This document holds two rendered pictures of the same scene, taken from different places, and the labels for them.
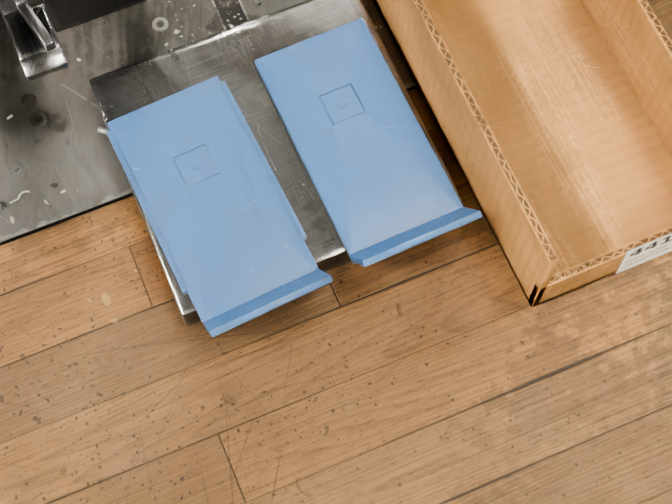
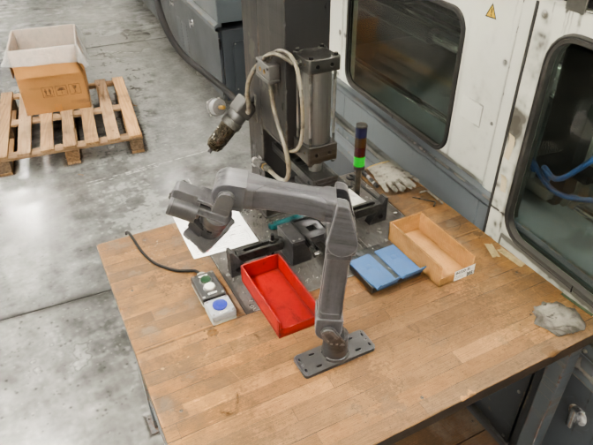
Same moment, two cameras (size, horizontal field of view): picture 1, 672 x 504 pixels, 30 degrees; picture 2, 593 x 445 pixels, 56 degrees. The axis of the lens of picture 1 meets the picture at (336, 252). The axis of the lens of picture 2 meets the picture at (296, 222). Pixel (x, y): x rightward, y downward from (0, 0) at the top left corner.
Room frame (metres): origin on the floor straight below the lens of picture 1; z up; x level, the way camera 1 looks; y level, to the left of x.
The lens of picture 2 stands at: (-0.90, 0.38, 1.98)
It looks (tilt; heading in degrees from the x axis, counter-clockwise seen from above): 36 degrees down; 356
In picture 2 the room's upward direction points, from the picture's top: 1 degrees counter-clockwise
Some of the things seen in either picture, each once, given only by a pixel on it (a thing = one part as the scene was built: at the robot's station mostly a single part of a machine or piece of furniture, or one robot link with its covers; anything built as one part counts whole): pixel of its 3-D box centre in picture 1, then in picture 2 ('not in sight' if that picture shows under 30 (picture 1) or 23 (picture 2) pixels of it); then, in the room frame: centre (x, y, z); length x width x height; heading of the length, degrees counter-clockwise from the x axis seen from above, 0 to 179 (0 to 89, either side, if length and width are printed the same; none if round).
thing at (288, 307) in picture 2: not in sight; (279, 293); (0.22, 0.34, 0.93); 0.25 x 0.12 x 0.06; 22
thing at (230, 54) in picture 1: (273, 148); (381, 265); (0.33, 0.04, 0.91); 0.17 x 0.16 x 0.02; 112
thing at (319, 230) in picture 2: not in sight; (314, 226); (0.45, 0.22, 0.98); 0.20 x 0.10 x 0.01; 112
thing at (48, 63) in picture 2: not in sight; (51, 68); (3.53, 1.97, 0.40); 0.67 x 0.60 x 0.50; 14
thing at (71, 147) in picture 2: not in sight; (68, 120); (3.25, 1.85, 0.07); 1.20 x 1.00 x 0.14; 16
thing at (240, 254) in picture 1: (215, 199); (374, 269); (0.28, 0.07, 0.93); 0.15 x 0.07 x 0.03; 26
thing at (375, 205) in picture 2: not in sight; (358, 213); (0.54, 0.07, 0.95); 0.15 x 0.03 x 0.10; 112
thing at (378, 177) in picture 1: (363, 135); (400, 259); (0.32, -0.02, 0.93); 0.15 x 0.07 x 0.03; 24
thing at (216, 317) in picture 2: not in sight; (221, 313); (0.18, 0.50, 0.90); 0.07 x 0.07 x 0.06; 22
